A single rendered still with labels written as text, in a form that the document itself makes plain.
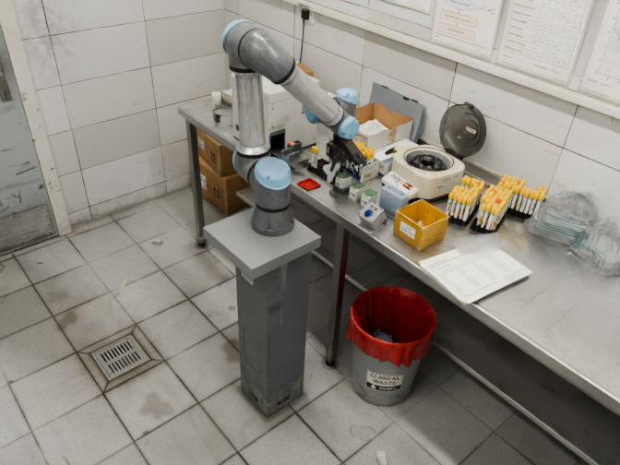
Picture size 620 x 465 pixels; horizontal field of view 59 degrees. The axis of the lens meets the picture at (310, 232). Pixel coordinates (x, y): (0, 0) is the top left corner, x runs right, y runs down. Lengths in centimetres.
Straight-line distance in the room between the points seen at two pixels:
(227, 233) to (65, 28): 173
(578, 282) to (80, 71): 263
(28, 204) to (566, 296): 276
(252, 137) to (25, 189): 184
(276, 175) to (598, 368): 108
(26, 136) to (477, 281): 242
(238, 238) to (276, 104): 68
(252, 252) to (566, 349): 98
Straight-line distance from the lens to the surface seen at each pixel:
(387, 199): 204
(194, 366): 266
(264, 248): 179
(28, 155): 332
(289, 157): 228
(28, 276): 336
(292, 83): 167
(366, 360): 231
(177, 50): 353
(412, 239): 191
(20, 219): 347
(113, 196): 368
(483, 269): 188
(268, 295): 193
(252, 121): 180
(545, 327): 177
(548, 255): 207
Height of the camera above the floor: 202
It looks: 36 degrees down
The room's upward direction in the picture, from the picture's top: 3 degrees clockwise
